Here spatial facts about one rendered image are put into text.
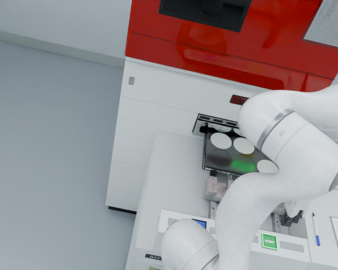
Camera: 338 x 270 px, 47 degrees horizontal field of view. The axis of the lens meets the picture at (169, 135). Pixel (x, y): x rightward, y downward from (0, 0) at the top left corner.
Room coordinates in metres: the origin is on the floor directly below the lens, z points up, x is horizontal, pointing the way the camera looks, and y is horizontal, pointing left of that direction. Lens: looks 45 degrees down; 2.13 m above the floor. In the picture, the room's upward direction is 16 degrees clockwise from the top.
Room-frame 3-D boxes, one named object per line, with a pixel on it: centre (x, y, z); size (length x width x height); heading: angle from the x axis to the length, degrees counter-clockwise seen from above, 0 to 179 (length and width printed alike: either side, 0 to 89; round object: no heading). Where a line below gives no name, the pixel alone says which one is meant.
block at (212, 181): (1.01, -0.23, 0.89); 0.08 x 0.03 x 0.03; 5
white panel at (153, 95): (1.35, -0.15, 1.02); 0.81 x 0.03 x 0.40; 95
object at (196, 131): (1.35, -0.32, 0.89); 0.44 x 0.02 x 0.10; 95
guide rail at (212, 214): (1.07, -0.24, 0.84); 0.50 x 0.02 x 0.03; 5
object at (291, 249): (0.77, -0.32, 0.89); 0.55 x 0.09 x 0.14; 95
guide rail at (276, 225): (1.09, -0.51, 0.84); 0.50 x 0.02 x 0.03; 5
